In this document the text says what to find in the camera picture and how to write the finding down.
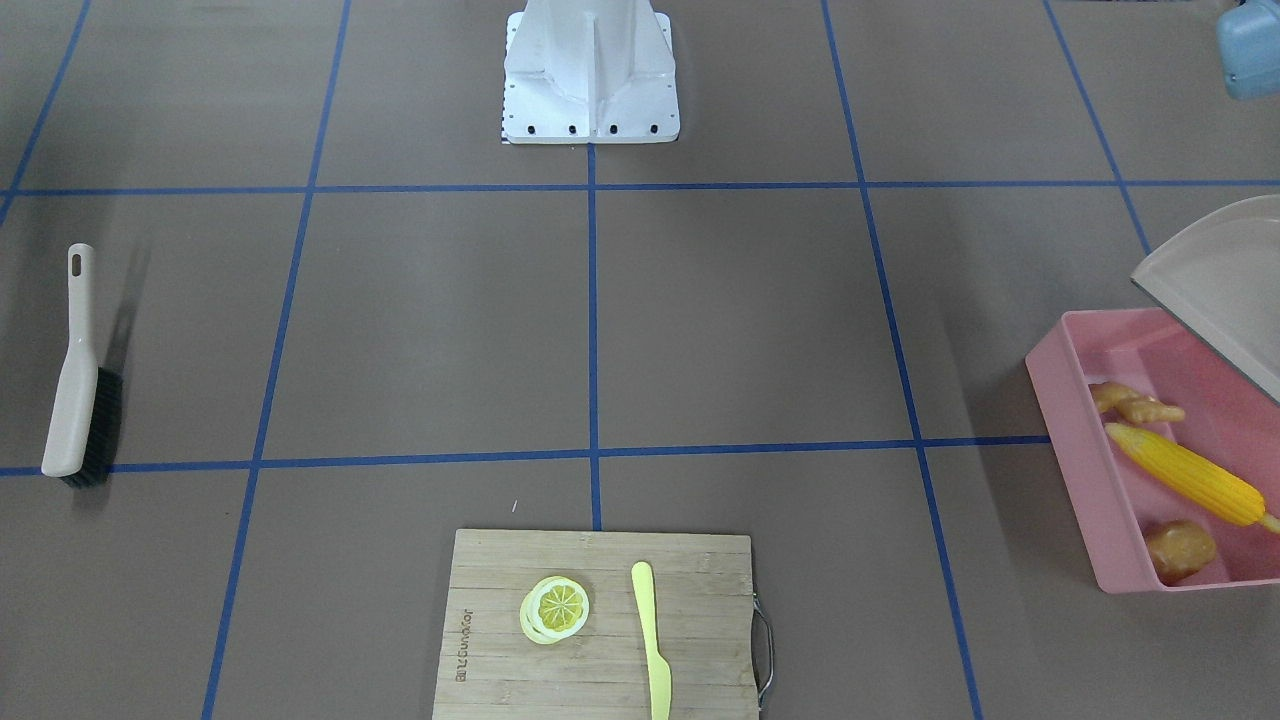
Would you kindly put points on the brown toy potato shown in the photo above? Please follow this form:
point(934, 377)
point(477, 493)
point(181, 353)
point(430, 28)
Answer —
point(1179, 549)

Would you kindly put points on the bamboo cutting board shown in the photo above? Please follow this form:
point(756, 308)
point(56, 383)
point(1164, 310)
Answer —
point(704, 614)

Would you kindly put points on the yellow toy corn cob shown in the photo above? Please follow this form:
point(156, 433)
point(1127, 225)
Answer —
point(1217, 490)

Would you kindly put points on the yellow plastic knife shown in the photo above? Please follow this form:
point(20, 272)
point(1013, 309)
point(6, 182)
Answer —
point(658, 671)

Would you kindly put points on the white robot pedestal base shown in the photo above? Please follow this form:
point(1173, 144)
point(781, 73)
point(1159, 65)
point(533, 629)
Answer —
point(589, 72)

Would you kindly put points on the beige plastic dustpan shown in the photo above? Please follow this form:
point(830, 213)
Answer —
point(1220, 278)

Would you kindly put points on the yellow lemon slices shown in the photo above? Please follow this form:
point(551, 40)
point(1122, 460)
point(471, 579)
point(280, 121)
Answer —
point(554, 610)

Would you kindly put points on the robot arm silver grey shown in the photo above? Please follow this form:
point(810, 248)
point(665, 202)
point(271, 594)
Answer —
point(1248, 39)

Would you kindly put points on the brown toy ginger root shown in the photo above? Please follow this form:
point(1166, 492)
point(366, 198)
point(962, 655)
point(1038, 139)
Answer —
point(1130, 405)

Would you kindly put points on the white brush with black bristles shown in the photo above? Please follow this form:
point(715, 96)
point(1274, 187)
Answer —
point(87, 410)

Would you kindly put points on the pink plastic bin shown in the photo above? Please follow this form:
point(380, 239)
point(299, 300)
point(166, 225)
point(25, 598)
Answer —
point(1228, 421)

